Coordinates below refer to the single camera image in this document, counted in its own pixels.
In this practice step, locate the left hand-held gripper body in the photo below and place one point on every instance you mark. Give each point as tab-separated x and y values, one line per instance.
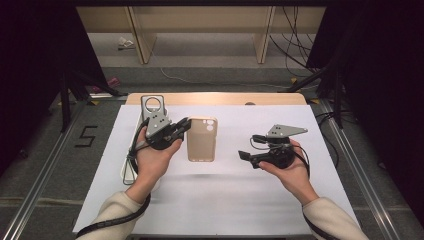
156	125

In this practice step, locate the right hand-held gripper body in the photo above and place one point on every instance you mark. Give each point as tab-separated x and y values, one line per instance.
283	130

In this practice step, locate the grey phone case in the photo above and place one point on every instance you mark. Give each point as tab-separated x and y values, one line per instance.
159	106

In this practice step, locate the beige phone case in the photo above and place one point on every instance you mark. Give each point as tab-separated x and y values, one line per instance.
201	143

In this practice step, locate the white storage box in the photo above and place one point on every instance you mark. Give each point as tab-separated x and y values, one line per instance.
130	173

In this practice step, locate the person's left hand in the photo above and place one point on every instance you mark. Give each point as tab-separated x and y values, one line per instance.
151	163

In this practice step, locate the person's right hand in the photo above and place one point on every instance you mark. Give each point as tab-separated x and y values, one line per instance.
296	180

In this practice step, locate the white table sheet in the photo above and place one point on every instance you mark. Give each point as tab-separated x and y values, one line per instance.
233	126

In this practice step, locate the wooden table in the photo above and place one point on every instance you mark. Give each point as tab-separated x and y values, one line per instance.
216	99

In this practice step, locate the yellow tape piece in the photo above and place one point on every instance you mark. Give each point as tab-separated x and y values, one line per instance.
293	80
314	101
94	102

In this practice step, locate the pink object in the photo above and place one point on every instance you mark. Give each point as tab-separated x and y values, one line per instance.
112	82

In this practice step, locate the black metal stand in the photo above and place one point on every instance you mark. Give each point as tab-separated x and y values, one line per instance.
65	100
338	100

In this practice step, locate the crumpled white paper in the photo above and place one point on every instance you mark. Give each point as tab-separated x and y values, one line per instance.
125	43

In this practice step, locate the wooden shelf unit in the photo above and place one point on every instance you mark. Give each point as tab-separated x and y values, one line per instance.
200	18

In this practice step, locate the black curtain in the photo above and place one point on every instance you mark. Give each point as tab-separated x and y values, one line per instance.
383	83
33	66

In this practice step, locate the metal floor rail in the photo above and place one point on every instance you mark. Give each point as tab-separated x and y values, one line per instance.
360	166
43	180

